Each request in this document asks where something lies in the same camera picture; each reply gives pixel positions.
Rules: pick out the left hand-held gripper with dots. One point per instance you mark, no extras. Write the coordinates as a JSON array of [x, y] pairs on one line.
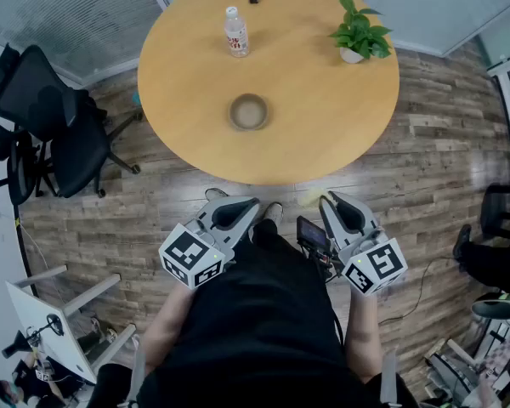
[[191, 253]]

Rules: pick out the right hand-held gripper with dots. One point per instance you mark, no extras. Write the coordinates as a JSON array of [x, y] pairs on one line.
[[378, 266]]

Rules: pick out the brown bowl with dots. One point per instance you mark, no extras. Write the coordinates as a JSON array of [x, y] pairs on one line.
[[248, 111]]

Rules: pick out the person's right forearm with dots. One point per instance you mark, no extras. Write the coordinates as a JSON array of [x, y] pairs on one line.
[[363, 334]]

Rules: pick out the person's left forearm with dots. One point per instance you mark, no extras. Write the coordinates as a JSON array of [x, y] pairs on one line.
[[166, 325]]

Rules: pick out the person's left shoe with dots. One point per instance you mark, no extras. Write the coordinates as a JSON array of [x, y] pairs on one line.
[[216, 194]]

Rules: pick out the person's shoe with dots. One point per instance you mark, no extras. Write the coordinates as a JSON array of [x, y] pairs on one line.
[[216, 194], [274, 214]]

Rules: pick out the small black monitor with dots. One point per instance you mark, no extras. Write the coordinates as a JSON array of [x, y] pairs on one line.
[[312, 231]]

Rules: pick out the person's right shoe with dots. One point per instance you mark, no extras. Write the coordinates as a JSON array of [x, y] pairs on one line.
[[274, 214]]

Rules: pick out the person's black clothes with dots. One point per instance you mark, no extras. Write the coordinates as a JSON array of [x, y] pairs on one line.
[[259, 321]]

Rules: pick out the black slatted chair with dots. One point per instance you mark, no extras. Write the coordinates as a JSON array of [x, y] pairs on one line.
[[503, 211]]

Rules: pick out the grey rounded device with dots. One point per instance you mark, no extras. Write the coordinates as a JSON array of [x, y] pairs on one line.
[[493, 308]]

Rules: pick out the black office chair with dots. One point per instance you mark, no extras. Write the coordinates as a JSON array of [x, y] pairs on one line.
[[72, 143], [13, 164]]

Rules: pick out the clear plastic water bottle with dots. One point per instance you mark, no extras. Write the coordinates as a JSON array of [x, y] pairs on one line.
[[236, 34]]

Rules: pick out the green potted plant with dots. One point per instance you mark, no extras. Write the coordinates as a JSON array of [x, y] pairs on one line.
[[359, 32]]

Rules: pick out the black tripod stand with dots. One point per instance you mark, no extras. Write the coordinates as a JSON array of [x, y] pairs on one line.
[[53, 322]]

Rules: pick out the white desk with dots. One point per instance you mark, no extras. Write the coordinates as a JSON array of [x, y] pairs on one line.
[[55, 338]]

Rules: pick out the black monitor mount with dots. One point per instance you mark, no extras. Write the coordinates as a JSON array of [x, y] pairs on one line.
[[323, 262]]

